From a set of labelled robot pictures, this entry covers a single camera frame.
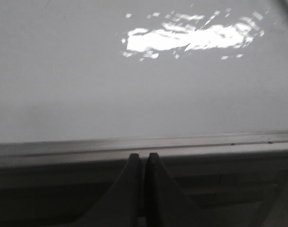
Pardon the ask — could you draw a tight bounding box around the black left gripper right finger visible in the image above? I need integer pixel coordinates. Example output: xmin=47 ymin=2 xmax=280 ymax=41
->
xmin=145 ymin=153 xmax=229 ymax=227

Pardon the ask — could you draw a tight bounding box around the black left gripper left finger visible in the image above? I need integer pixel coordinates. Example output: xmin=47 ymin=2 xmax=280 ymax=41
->
xmin=71 ymin=154 xmax=142 ymax=227

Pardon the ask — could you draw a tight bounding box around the white whiteboard with metal frame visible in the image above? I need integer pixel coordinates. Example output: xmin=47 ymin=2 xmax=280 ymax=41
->
xmin=0 ymin=0 xmax=288 ymax=169

